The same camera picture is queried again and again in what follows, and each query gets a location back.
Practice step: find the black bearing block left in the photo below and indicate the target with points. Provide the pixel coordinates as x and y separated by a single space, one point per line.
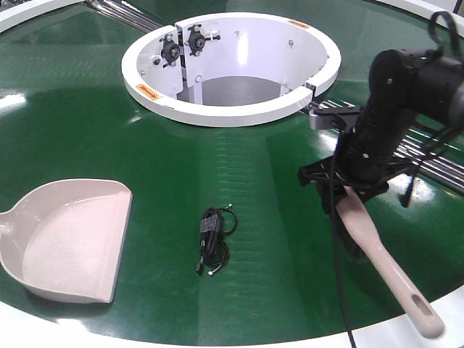
170 50

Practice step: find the black bearing block right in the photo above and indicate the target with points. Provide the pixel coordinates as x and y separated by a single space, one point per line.
197 40

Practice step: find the black bearing block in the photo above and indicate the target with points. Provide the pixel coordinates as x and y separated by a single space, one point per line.
170 50
197 40

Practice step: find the pink broom with black bristles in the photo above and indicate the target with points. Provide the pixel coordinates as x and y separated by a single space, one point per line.
362 230

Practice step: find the steel conveyor rollers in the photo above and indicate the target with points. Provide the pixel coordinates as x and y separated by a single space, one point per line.
427 157

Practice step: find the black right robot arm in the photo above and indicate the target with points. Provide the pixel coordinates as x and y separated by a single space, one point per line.
403 85

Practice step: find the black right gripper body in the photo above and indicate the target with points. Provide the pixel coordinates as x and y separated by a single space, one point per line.
331 179

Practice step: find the pink plastic dustpan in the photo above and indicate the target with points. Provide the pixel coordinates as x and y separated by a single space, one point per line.
63 240

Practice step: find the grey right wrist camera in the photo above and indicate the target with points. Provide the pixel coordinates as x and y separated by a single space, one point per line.
342 118

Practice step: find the white outer conveyor rim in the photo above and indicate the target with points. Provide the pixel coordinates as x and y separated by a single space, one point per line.
23 329

